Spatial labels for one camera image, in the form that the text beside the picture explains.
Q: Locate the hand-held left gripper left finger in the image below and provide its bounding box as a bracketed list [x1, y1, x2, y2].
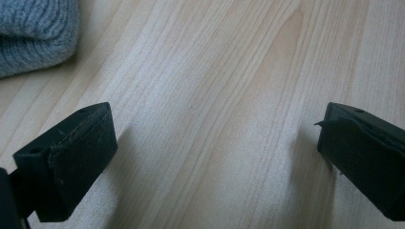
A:
[12, 102, 118, 222]

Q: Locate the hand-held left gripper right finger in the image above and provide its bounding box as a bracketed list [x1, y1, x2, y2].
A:
[314, 102, 405, 222]

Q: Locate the grey knitted garment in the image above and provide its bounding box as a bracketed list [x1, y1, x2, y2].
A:
[0, 0, 80, 79]

